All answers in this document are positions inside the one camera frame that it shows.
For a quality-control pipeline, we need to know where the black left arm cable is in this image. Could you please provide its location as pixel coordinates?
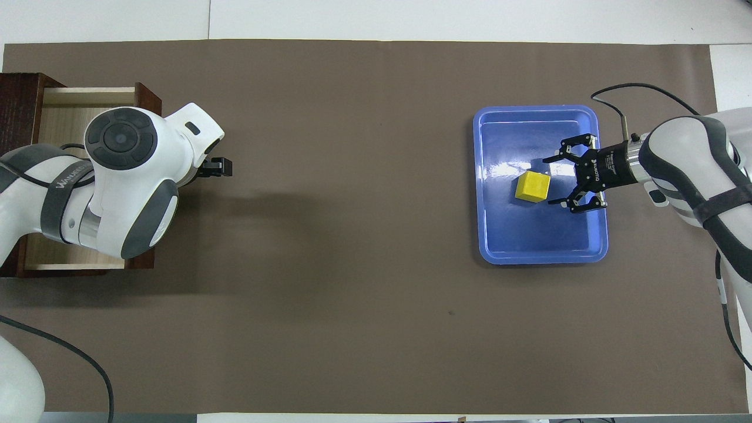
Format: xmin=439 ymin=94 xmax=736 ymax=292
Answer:
xmin=0 ymin=143 xmax=115 ymax=423

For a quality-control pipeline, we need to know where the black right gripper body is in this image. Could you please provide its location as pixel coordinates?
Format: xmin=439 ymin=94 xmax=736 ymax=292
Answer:
xmin=575 ymin=143 xmax=633 ymax=194

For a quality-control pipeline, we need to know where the blue plastic tray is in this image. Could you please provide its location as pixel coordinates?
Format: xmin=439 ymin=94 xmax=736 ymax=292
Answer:
xmin=473 ymin=105 xmax=609 ymax=266

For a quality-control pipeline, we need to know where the yellow cube block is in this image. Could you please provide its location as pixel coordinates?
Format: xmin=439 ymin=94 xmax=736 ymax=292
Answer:
xmin=515 ymin=171 xmax=552 ymax=204

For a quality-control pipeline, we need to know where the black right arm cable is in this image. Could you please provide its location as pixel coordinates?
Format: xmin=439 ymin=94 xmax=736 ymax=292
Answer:
xmin=590 ymin=82 xmax=752 ymax=372

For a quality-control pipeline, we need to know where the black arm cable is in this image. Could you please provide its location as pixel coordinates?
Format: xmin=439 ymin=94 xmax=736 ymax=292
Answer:
xmin=0 ymin=143 xmax=115 ymax=423
xmin=590 ymin=82 xmax=752 ymax=372

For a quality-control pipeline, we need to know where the brown table mat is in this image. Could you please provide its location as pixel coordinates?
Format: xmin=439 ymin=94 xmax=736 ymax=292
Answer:
xmin=0 ymin=39 xmax=750 ymax=415

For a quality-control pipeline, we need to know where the dark wooden drawer cabinet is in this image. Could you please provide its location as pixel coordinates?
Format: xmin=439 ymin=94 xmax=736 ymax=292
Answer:
xmin=18 ymin=82 xmax=163 ymax=274

